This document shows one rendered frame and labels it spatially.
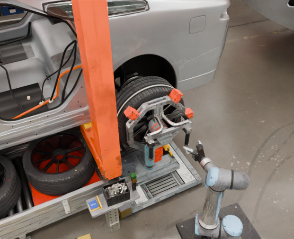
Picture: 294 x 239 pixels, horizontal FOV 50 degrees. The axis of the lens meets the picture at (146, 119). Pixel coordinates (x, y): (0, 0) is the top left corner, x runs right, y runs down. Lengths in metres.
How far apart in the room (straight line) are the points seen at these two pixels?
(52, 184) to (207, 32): 1.93
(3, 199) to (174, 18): 2.07
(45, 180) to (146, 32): 1.52
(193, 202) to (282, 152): 1.28
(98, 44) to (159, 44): 0.98
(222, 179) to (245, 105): 2.57
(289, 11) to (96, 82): 3.11
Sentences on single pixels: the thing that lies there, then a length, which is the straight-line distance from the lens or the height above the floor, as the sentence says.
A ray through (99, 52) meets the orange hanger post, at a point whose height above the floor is 1.76.
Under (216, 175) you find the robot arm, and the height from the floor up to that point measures 1.21.
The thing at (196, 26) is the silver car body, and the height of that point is 1.45.
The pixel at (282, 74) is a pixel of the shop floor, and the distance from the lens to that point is 5.21.
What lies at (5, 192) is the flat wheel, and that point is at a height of 0.50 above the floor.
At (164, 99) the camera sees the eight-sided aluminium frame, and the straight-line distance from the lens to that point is 2.60.
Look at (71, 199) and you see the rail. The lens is 2.95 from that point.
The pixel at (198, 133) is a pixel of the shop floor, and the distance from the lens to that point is 3.90.
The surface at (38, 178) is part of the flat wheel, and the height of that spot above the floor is 0.50.
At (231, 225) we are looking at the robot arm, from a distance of 2.48.
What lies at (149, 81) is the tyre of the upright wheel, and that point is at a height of 1.18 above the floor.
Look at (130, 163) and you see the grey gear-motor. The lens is 3.03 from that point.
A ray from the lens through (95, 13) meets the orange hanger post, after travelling 1.83.
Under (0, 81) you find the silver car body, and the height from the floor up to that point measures 0.90.
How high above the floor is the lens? 2.75
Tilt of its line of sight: 43 degrees down
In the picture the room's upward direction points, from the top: straight up
